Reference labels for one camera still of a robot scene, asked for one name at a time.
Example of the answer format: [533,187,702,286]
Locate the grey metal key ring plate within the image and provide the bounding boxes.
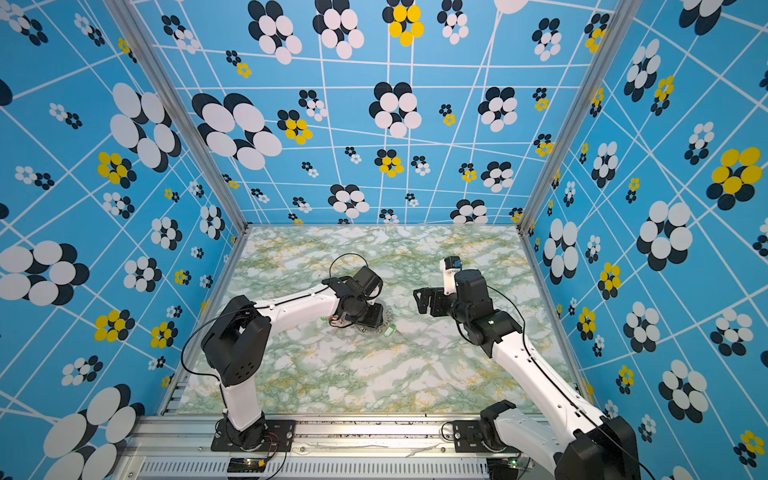
[328,312,393,334]

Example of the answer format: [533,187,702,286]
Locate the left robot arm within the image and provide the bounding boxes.
[201,277,383,451]

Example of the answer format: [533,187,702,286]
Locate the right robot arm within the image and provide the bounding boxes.
[413,257,642,479]

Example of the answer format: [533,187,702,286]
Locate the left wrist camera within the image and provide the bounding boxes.
[322,266,384,301]

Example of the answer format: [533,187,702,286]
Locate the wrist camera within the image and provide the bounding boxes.
[322,266,384,301]
[439,256,462,295]

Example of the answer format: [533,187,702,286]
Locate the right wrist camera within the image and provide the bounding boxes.
[439,256,462,295]

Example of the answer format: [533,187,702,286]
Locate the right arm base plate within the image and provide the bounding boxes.
[451,420,493,453]

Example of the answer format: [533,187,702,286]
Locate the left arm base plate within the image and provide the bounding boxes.
[211,417,297,453]

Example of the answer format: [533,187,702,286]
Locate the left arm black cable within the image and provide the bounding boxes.
[179,251,385,385]

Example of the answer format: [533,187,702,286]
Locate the perforated cable duct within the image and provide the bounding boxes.
[126,456,490,479]

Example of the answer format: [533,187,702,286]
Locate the aluminium front rail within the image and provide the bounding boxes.
[114,414,550,479]

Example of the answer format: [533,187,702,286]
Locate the left corner aluminium post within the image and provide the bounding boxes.
[104,0,248,235]

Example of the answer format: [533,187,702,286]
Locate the corner aluminium post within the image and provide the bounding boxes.
[519,0,642,235]
[104,0,248,235]

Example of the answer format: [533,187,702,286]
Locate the right corner aluminium post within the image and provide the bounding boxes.
[519,0,642,235]

